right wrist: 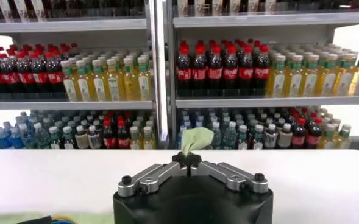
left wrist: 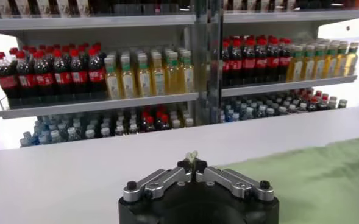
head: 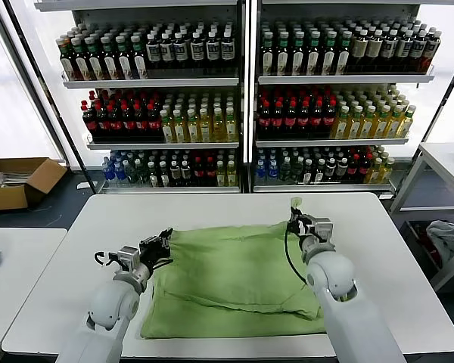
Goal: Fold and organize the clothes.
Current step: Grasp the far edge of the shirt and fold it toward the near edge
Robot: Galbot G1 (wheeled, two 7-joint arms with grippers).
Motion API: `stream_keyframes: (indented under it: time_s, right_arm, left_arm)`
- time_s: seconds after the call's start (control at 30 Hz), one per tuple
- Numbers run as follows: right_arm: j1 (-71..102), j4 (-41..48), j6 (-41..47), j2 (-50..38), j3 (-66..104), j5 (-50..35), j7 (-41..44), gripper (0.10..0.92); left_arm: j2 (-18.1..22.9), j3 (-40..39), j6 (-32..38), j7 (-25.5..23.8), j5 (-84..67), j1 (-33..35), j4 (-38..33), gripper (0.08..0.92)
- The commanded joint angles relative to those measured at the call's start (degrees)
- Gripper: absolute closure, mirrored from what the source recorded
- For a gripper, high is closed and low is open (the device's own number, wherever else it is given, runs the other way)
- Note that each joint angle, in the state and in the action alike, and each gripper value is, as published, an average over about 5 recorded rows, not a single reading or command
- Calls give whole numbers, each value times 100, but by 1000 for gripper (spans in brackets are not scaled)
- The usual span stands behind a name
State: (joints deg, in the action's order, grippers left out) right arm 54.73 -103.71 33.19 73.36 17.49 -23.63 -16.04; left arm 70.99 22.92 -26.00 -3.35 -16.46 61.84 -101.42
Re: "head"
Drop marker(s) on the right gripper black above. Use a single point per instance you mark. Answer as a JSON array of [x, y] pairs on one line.
[[305, 228]]

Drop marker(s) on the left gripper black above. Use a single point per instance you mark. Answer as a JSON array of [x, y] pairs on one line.
[[151, 255]]

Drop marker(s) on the light green polo shirt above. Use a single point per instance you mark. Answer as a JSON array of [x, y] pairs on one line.
[[231, 264]]

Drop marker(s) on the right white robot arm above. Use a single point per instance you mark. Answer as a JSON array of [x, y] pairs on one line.
[[333, 272]]

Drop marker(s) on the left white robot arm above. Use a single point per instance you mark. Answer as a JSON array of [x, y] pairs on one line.
[[113, 298]]

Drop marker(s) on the small white-cap dark bottle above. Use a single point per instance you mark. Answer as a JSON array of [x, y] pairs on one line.
[[318, 173], [163, 175], [152, 175], [307, 173]]

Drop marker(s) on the clear green water bottle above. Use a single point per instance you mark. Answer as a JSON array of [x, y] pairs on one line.
[[130, 173], [296, 172], [140, 173], [285, 172]]

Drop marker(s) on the blue water bottle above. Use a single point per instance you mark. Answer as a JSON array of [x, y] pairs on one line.
[[106, 172], [273, 170], [261, 170], [118, 172]]

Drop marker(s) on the small beige-label dark bottle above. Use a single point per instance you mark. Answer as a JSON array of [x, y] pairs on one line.
[[185, 174], [330, 170], [175, 174], [341, 169]]

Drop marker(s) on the small red-cap cola bottle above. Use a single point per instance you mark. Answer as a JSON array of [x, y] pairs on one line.
[[210, 174], [363, 169], [352, 170], [199, 174]]

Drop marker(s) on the small yellow juice bottle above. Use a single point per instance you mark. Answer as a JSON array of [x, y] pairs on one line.
[[386, 171], [374, 173], [231, 174], [221, 174]]

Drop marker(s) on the white floor plate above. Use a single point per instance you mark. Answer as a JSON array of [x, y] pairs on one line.
[[87, 186]]

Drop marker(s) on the white side table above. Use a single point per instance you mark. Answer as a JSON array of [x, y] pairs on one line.
[[22, 264]]

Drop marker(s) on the grey crumpled cloth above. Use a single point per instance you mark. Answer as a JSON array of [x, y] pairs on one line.
[[444, 238]]

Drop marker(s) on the grey metal shelf rack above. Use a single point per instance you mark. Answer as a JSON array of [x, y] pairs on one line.
[[344, 79], [151, 83]]

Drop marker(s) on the grey framed side table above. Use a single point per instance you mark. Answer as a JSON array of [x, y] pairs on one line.
[[439, 155]]

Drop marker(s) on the brown cardboard box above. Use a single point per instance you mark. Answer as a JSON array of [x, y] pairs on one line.
[[7, 198]]

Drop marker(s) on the green-cap dark tea bottle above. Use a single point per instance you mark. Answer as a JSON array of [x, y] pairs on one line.
[[267, 56], [298, 56], [125, 64], [109, 64], [67, 64], [329, 56], [282, 56], [344, 56], [140, 64], [95, 64], [81, 64], [314, 56]]

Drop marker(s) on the clear plastic items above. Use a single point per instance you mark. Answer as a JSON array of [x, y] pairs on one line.
[[7, 177]]

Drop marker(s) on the beige-label dark drink bottle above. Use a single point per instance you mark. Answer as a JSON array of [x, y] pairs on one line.
[[373, 51], [359, 51]]

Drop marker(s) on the white-label dark drink bottle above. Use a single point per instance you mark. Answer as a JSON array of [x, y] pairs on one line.
[[431, 49], [167, 53], [153, 53], [197, 52], [180, 53], [212, 52], [227, 51], [417, 50], [389, 50], [403, 50]]

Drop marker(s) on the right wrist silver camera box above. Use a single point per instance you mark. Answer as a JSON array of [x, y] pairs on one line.
[[322, 228]]

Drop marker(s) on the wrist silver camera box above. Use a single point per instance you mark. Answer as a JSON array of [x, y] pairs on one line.
[[322, 228], [128, 258]]

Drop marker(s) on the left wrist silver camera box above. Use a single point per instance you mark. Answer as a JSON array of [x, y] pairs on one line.
[[128, 258]]

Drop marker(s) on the dark window frame post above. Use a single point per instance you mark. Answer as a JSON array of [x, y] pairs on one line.
[[74, 151]]

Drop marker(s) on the grey window frame post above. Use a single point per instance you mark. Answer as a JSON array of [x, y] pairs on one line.
[[56, 143]]

